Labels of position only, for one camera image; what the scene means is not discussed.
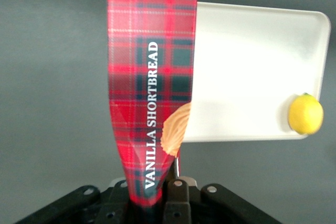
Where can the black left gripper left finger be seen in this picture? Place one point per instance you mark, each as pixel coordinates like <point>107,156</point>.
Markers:
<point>86,208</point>

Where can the white plastic tray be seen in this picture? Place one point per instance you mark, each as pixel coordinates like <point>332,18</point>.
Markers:
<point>252,72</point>

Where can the yellow lemon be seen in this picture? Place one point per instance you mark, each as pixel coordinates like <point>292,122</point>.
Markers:
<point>305,113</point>

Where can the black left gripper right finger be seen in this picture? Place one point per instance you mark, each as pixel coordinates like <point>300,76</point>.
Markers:
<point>218,203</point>

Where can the red tartan shortbread cookie box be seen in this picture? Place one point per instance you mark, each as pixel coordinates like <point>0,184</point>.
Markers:
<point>152,77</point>

